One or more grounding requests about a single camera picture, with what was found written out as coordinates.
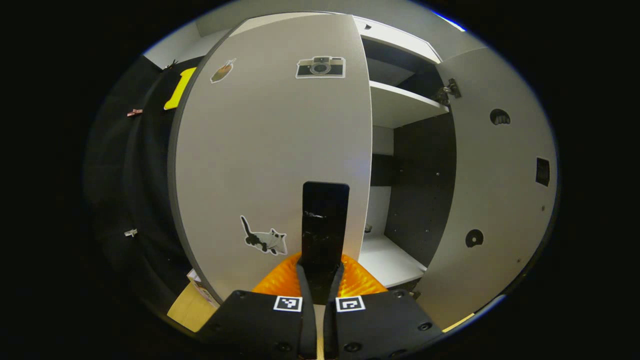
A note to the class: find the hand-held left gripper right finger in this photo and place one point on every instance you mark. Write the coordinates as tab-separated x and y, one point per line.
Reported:
331	325

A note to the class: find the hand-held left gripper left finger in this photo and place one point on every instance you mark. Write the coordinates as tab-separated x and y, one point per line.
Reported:
309	325

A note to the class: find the beige double-door shoe cabinet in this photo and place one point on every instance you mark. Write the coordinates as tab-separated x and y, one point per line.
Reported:
425	190

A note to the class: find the camera-sticker beige cabinet door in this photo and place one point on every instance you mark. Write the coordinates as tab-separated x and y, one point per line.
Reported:
275	150

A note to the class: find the headphone-sticker beige cabinet door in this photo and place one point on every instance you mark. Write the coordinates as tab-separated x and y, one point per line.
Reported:
495	200

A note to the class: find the white cabinet shelf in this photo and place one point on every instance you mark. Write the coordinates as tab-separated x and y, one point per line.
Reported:
387	260
400	105

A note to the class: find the metal door hinge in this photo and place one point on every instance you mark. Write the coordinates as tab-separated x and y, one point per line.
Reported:
450	90

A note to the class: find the white printed cardboard box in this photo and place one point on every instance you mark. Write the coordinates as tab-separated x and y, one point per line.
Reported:
200	287

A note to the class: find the white clip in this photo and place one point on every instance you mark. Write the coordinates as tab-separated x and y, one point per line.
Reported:
131	232

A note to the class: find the black backdrop cloth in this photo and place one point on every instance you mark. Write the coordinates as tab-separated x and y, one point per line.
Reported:
150	175

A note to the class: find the red clip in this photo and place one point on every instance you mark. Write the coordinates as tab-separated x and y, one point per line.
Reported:
134	113

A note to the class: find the black binder clip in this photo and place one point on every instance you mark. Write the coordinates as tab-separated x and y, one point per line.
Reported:
170	64

